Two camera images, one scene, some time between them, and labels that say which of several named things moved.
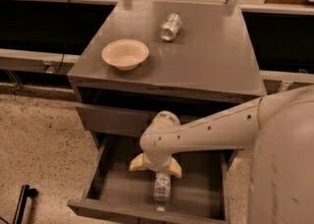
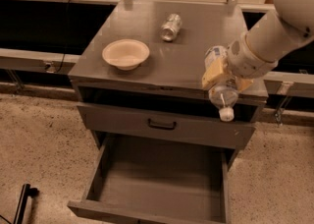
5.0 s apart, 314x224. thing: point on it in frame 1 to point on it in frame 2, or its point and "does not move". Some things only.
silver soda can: (170, 27) does not move
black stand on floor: (22, 203) does not move
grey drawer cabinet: (146, 57) does not move
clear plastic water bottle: (161, 189) to (227, 94)
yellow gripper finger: (175, 168) to (242, 84)
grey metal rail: (36, 61) does not move
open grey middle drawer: (200, 196) does not move
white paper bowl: (126, 54) does not move
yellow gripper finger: (137, 163) to (213, 73)
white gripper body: (158, 166) to (245, 58)
